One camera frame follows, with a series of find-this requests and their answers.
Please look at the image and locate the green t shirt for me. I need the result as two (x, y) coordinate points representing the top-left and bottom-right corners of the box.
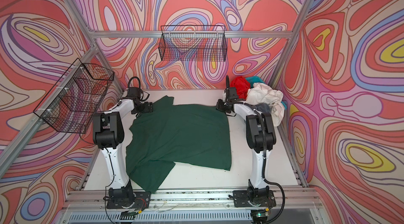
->
(125, 96), (232, 192)

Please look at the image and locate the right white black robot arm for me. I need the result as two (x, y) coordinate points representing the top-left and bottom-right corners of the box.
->
(216, 86), (276, 206)

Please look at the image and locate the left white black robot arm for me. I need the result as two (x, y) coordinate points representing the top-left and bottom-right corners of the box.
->
(93, 87), (153, 208)

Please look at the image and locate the red t shirt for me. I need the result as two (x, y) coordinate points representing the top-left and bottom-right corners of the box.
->
(230, 76), (251, 100)

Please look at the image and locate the white t shirt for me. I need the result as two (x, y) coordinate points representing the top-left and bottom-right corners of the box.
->
(246, 83), (286, 127)

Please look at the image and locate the grey t shirt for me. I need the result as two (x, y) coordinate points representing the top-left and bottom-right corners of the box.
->
(253, 103), (272, 113)

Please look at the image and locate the black wire basket left wall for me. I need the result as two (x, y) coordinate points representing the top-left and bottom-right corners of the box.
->
(33, 59), (115, 134)

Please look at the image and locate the black wire basket wall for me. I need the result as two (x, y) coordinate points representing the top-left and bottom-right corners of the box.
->
(158, 25), (228, 62)
(33, 59), (115, 134)

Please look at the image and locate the black wire basket back wall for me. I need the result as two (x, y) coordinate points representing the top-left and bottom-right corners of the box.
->
(158, 25), (228, 62)

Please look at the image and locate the aluminium frame back beam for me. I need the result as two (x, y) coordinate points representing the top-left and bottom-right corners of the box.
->
(89, 31), (292, 38)

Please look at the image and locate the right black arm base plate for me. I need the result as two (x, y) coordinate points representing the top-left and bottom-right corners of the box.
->
(228, 188), (277, 209)

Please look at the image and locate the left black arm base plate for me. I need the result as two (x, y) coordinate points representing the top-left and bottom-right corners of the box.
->
(106, 191), (152, 210)

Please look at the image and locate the aluminium front rail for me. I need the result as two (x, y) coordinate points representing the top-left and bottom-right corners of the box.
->
(54, 187), (331, 224)

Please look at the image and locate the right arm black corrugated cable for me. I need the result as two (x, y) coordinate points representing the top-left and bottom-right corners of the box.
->
(225, 75), (286, 224)

